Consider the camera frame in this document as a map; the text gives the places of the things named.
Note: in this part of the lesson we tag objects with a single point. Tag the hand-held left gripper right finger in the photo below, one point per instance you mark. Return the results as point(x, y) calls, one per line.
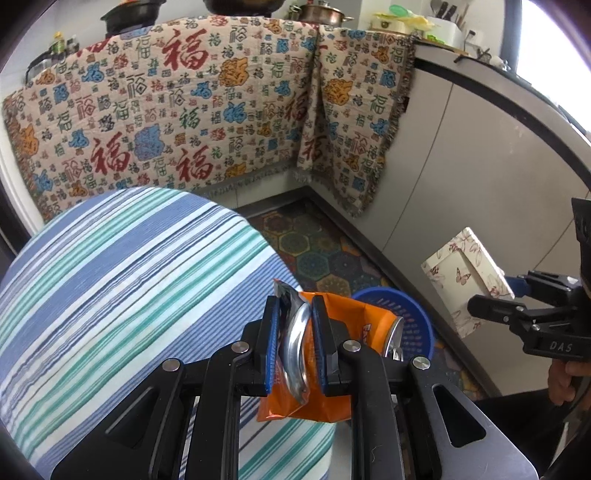
point(321, 350)

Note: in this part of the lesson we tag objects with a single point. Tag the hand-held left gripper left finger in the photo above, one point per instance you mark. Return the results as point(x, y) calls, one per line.
point(273, 350)

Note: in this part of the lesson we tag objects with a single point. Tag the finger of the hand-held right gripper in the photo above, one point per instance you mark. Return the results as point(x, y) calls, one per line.
point(496, 311)
point(549, 285)

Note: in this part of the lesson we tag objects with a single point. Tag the crushed orange soda can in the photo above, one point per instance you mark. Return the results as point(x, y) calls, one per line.
point(364, 327)

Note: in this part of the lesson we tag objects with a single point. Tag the blue plastic basket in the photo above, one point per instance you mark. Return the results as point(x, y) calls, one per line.
point(415, 318)

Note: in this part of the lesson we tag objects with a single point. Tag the person's right hand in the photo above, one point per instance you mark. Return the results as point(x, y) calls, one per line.
point(561, 376)

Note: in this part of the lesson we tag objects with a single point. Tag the colourful hexagon floor mat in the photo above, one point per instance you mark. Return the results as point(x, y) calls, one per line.
point(314, 249)

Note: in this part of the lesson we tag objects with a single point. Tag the person's dark clothing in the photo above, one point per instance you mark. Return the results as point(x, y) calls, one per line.
point(521, 434)

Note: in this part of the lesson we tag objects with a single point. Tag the white base cabinet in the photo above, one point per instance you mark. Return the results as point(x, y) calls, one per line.
point(485, 161)

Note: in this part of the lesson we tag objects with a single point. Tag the striped round tablecloth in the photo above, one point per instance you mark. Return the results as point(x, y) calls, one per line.
point(115, 277)

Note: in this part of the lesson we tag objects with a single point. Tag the small printed blanket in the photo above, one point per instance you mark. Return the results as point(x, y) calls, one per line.
point(355, 115)

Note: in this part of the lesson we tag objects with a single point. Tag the large printed blanket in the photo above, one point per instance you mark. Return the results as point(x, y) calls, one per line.
point(161, 115)

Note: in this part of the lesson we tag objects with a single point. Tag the white knife block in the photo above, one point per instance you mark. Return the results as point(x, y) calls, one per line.
point(445, 27)

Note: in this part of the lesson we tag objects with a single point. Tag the green yellow container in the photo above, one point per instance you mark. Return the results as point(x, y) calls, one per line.
point(399, 21)

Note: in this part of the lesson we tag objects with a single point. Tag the steel pot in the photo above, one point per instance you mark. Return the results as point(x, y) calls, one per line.
point(323, 14)

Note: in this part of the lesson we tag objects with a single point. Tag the dark wok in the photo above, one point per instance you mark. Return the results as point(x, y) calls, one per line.
point(242, 5)

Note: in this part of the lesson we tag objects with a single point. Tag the black clay pot orange lid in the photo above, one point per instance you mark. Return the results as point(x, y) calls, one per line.
point(134, 16)

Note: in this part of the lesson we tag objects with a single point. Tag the oil bottle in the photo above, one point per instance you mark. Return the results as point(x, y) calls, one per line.
point(57, 41)

